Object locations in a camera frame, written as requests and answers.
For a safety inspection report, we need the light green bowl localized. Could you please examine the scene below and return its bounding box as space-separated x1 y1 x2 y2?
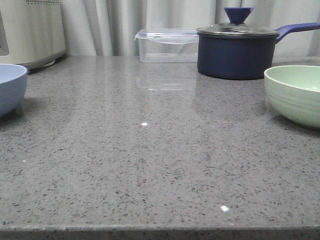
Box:
264 65 320 129

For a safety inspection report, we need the light blue bowl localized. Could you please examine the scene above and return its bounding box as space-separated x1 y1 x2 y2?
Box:
0 64 28 117

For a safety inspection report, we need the clear plastic food container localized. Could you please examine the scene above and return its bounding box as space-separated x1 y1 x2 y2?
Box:
135 28 199 63

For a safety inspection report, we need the dark blue saucepan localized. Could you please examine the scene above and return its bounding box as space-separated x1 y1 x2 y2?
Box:
197 22 320 80

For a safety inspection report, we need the glass lid with blue knob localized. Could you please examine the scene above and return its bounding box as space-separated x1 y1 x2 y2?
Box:
196 7 280 37

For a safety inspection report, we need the cream white kitchen appliance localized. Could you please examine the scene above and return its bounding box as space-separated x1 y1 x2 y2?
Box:
0 0 66 70

